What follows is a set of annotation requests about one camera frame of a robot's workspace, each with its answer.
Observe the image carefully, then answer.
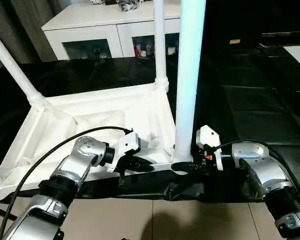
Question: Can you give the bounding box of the black folding table frame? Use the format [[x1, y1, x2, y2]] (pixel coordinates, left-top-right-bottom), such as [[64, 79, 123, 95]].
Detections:
[[0, 199, 19, 221]]

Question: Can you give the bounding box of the grey curtain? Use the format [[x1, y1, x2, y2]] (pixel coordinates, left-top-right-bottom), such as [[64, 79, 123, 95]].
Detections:
[[0, 0, 59, 74]]

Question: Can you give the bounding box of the dark clutter on cabinet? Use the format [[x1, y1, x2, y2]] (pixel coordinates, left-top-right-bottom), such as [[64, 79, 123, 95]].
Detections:
[[116, 0, 140, 13]]

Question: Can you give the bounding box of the white sideboard cabinet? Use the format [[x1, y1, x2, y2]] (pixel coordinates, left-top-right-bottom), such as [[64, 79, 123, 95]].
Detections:
[[41, 0, 184, 61]]

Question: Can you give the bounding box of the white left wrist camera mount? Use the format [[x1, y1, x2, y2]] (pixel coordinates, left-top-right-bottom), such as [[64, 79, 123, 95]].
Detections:
[[108, 130, 144, 174]]

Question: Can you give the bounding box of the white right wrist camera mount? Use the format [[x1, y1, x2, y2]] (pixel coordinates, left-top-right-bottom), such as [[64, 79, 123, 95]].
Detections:
[[195, 124, 225, 173]]

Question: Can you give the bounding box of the black work mat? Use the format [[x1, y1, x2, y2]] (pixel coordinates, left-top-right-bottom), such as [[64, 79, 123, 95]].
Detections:
[[0, 46, 300, 204]]

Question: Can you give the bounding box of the dark long bar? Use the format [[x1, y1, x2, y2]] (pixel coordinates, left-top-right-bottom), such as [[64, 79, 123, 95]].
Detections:
[[261, 31, 300, 40]]

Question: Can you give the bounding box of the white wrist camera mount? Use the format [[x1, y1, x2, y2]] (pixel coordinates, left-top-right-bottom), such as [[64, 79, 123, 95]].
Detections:
[[108, 130, 144, 174], [195, 124, 225, 173]]

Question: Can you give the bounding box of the white plastic table top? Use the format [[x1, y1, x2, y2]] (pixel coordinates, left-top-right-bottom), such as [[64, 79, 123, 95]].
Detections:
[[0, 83, 194, 201]]

